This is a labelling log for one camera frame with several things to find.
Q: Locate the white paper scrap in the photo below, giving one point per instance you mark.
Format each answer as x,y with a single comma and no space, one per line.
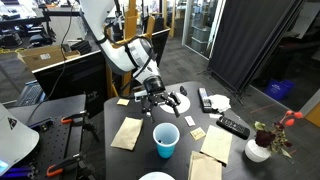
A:
214,116

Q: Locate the blue plastic cup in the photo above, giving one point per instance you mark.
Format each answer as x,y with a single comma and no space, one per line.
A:
166,136

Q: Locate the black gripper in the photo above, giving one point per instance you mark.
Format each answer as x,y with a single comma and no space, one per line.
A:
148,101

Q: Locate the small white card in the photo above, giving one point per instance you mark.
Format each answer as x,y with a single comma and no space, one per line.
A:
190,121

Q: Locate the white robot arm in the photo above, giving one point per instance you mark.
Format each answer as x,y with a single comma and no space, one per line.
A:
135,53

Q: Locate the yellow sticky note pad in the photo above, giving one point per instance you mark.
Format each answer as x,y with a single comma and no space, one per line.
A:
198,133

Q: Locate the large brown paper napkin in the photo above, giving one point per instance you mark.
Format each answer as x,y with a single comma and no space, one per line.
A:
217,144

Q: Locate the crumpled white tissue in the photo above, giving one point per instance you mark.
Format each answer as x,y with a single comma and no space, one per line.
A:
220,103

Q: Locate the small yellow sticky note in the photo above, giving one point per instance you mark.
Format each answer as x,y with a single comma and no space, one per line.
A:
123,102

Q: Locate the dark red rose bouquet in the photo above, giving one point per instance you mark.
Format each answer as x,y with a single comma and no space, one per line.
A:
274,138

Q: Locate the cardboard box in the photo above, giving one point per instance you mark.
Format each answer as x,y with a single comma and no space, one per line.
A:
36,58

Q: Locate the wooden frame stand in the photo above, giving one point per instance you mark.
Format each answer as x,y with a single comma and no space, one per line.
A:
130,26

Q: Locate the black computer monitor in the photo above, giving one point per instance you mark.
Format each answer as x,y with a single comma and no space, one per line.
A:
83,75

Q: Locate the black remote control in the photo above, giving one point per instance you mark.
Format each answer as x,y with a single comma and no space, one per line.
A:
205,101
233,127

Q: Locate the folded brown paper napkin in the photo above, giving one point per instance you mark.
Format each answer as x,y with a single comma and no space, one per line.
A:
203,167

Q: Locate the black keyboard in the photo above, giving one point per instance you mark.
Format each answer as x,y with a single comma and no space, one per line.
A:
31,94

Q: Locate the orange handled clamp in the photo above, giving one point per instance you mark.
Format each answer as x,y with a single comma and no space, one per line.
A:
59,167
74,118

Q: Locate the dark folding screen divider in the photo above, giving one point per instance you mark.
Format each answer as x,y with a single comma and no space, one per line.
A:
247,31

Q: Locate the small black object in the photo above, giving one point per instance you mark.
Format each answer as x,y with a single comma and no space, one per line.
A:
183,91

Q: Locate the white plate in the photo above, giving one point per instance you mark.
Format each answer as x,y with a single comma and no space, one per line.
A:
156,176
182,107

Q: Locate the white flower vase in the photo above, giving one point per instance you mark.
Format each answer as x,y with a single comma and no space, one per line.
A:
256,153

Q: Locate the blue plastic bin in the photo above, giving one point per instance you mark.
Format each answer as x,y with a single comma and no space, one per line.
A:
278,89

